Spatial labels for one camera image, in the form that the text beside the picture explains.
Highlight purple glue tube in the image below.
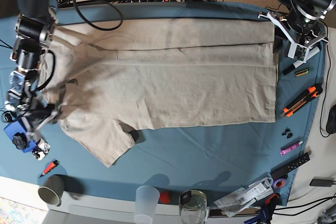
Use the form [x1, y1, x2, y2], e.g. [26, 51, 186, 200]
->
[280, 141, 303, 156]

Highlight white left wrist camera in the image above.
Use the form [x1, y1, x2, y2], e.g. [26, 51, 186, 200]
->
[258, 12, 316, 63]

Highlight grey mug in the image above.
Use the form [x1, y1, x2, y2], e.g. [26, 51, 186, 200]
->
[38, 175, 65, 206]

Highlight blue box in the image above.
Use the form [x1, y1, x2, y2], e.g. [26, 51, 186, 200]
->
[4, 119, 37, 153]

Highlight black perforated bar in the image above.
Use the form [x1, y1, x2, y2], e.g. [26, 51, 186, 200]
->
[270, 150, 312, 180]

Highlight beige T-shirt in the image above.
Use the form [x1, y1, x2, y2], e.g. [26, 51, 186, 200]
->
[40, 18, 278, 167]

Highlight glass jar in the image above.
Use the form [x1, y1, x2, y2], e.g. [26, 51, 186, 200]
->
[179, 189, 207, 224]

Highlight translucent plastic cup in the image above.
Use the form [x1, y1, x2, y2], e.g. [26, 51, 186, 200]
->
[134, 185, 160, 224]

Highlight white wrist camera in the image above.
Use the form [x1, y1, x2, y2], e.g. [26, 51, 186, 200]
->
[258, 12, 316, 63]
[20, 113, 51, 145]

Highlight blue orange bar clamp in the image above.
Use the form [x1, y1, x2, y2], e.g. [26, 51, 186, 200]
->
[244, 193, 280, 224]

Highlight black knob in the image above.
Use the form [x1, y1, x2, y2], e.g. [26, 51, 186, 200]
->
[12, 133, 28, 150]

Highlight red black small tool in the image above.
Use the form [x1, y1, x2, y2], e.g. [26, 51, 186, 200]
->
[40, 160, 59, 178]

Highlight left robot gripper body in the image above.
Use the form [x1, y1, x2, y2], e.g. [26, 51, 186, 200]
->
[286, 6, 328, 45]

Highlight purple tape roll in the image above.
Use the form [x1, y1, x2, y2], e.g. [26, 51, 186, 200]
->
[273, 178, 287, 189]

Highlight packaged item in plastic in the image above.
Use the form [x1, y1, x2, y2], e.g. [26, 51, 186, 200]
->
[214, 177, 274, 218]

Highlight orange black utility knife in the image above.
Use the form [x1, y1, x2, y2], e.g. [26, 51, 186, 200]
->
[281, 83, 323, 118]

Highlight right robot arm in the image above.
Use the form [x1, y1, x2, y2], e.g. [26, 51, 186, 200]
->
[5, 0, 58, 128]

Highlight red small block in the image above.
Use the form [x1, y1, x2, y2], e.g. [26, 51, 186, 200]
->
[159, 191, 171, 204]

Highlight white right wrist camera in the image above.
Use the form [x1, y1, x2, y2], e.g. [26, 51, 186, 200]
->
[20, 113, 51, 145]

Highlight small black clips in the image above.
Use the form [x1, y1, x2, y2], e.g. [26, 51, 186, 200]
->
[281, 127, 293, 139]

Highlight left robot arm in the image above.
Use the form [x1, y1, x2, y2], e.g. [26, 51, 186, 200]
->
[267, 0, 335, 62]

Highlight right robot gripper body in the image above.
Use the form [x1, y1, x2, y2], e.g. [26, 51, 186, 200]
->
[15, 98, 57, 130]

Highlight AA battery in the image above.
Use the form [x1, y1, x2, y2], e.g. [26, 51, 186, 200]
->
[295, 68, 310, 77]

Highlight white small caster toy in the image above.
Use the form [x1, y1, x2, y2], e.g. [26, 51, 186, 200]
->
[32, 141, 50, 161]

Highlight black white marker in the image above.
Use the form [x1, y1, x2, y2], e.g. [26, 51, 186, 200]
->
[282, 47, 320, 76]

